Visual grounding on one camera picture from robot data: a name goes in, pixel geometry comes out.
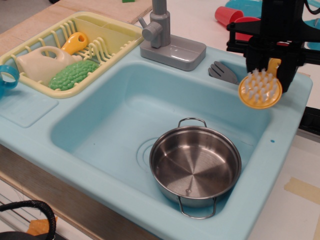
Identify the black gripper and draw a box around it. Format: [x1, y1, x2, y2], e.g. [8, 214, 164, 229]
[226, 19, 320, 93]

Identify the yellow round dish brush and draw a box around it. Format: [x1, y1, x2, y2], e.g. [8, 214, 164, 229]
[238, 58, 283, 110]

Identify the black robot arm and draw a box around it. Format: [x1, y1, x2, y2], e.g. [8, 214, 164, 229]
[226, 0, 320, 93]

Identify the stainless steel pot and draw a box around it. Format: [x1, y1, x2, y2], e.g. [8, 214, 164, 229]
[149, 117, 242, 219]

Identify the teal plastic cup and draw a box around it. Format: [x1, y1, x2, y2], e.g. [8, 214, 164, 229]
[306, 42, 320, 51]

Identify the grey plastic fork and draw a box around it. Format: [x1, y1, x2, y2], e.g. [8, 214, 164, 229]
[208, 61, 239, 85]

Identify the teal plastic plate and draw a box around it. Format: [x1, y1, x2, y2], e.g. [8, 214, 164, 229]
[224, 0, 263, 18]

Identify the red plastic cup lying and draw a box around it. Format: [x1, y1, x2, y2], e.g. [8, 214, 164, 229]
[214, 6, 244, 26]

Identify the black object at right edge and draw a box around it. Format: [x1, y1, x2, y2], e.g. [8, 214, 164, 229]
[299, 106, 320, 136]

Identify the grey toy faucet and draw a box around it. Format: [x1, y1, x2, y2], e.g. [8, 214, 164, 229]
[138, 0, 207, 71]

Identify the green block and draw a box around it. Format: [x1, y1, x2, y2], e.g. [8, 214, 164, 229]
[122, 0, 135, 3]

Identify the pale yellow dish rack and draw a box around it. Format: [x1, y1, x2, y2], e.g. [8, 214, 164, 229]
[0, 11, 144, 99]

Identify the light blue toy sink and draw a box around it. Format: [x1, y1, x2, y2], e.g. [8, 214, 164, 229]
[0, 47, 313, 240]

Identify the green bumpy toy vegetable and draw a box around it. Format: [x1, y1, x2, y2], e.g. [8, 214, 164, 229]
[48, 60, 100, 91]

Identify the cream plastic jug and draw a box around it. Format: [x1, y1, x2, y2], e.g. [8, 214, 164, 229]
[15, 46, 83, 86]

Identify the blue plastic cup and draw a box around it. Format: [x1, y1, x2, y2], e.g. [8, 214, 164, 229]
[0, 64, 20, 98]

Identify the orange cloth piece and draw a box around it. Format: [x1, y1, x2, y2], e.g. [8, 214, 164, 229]
[26, 219, 50, 236]

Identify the red plastic cup with handle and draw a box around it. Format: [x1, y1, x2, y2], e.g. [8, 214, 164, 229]
[235, 16, 261, 42]

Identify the orange yellow plastic utensil handle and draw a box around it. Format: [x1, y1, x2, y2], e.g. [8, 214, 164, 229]
[61, 32, 88, 55]

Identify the black braided cable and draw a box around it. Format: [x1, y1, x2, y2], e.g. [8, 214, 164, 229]
[0, 199, 57, 240]

